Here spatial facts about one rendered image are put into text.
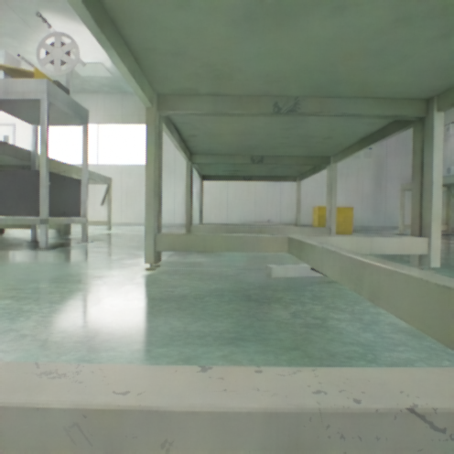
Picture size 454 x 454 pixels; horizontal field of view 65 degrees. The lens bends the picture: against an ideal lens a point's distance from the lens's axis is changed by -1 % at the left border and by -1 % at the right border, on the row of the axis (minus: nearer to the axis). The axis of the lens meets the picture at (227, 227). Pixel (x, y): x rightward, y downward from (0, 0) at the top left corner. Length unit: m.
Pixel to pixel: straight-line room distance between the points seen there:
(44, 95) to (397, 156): 7.15
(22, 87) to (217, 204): 5.47
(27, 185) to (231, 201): 5.46
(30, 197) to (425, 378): 2.55
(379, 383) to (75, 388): 0.13
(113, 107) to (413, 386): 8.19
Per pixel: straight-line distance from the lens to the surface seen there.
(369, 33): 1.15
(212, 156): 2.95
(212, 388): 0.17
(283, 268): 1.38
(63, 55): 3.24
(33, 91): 2.68
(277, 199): 7.67
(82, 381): 0.18
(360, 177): 8.13
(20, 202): 2.67
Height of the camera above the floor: 0.22
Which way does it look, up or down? 2 degrees down
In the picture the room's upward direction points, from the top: 1 degrees clockwise
